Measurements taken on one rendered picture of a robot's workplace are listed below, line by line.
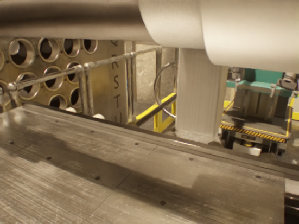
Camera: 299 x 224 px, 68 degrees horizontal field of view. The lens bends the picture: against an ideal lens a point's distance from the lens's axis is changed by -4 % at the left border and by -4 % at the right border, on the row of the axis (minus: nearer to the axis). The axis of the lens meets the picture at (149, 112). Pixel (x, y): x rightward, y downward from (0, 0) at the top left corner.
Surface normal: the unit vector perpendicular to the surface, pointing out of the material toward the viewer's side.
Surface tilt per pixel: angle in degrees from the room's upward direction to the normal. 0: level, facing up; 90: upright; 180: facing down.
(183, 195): 0
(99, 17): 95
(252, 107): 90
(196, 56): 90
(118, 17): 95
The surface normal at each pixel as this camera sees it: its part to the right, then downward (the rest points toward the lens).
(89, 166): 0.00, -0.92
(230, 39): -0.35, 0.87
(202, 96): -0.47, 0.34
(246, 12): -0.42, 0.70
